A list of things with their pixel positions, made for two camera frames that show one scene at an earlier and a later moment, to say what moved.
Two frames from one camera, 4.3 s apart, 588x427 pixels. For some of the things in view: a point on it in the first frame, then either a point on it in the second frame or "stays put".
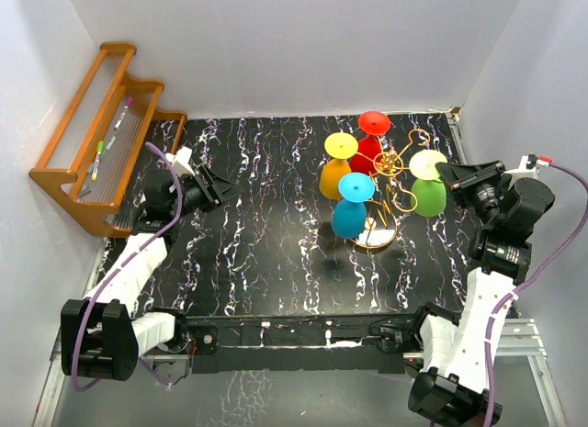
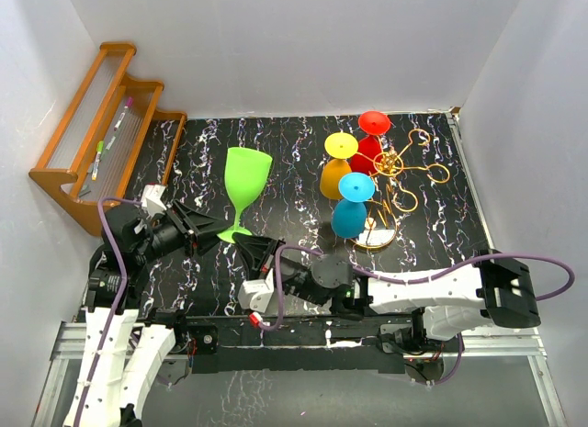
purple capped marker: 129,105 stays put
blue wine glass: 348,216 stays put
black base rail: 311,342 stays put
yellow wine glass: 339,146 stays put
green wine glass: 428,195 -> 246,171
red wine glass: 372,124 stays put
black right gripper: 467,176 -> 252,249
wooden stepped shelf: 111,144 stays put
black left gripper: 219,189 -> 198,230
